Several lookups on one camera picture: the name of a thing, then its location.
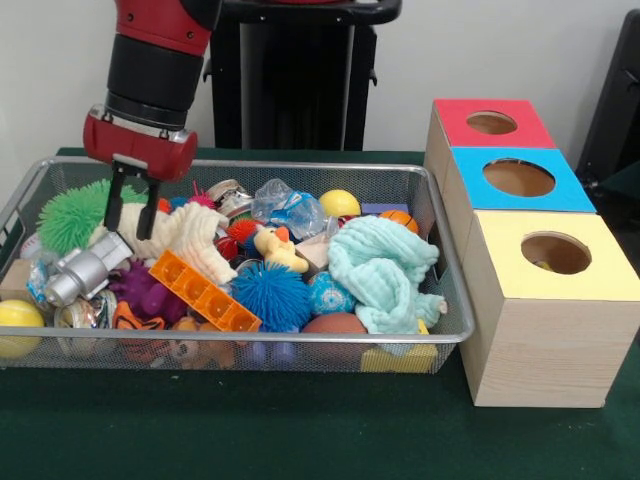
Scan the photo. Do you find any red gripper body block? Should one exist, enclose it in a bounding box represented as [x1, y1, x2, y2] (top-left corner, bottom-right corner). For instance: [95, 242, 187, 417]
[82, 113, 199, 182]

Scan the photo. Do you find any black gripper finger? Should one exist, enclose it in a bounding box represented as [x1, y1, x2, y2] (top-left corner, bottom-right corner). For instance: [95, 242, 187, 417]
[135, 180, 162, 241]
[103, 168, 129, 232]

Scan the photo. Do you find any cream fluffy cloth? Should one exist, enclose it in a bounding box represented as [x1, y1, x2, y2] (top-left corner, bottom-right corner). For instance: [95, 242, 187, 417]
[89, 199, 239, 284]

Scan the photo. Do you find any wooden box with three holes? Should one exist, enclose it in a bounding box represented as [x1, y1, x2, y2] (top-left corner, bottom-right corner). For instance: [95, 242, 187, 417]
[423, 98, 640, 409]

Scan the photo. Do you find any green spiky rubber ball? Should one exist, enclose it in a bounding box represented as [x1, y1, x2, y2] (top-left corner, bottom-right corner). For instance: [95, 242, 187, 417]
[37, 193, 114, 251]

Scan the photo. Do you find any silver toy robot figure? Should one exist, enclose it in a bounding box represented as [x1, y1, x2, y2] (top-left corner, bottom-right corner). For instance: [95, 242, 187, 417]
[44, 232, 135, 307]

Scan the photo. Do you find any orange plastic compartment tray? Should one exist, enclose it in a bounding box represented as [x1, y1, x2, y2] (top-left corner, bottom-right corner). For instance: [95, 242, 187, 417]
[149, 248, 264, 333]

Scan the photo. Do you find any yellow plush duck toy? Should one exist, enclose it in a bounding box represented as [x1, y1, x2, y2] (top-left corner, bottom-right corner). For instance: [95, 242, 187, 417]
[253, 225, 310, 274]

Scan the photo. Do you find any yellow ball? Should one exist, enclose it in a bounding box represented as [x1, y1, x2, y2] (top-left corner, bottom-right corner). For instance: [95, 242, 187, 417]
[0, 298, 46, 359]
[318, 189, 362, 219]

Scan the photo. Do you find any blue spiky rubber ball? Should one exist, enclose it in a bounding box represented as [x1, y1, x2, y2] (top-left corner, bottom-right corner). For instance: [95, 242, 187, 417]
[232, 262, 312, 334]

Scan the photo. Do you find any mint green cloth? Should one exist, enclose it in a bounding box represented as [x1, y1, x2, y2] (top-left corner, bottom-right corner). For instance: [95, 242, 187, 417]
[327, 215, 448, 336]

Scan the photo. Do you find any orange mini basketball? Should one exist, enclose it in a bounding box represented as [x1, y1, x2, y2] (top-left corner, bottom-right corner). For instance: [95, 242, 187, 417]
[379, 209, 420, 236]

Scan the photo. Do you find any dark green tablecloth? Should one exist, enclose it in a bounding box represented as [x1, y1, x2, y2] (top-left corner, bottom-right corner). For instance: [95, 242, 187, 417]
[0, 145, 640, 480]

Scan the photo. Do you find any black chair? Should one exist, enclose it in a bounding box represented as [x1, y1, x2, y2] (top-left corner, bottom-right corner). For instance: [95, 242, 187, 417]
[577, 8, 640, 201]

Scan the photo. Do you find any wire mesh bin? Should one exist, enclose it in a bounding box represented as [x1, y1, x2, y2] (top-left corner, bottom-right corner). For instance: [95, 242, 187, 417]
[0, 155, 475, 374]

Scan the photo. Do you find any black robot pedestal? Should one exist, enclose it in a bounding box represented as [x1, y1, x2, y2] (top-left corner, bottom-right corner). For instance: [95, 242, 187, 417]
[202, 0, 404, 151]

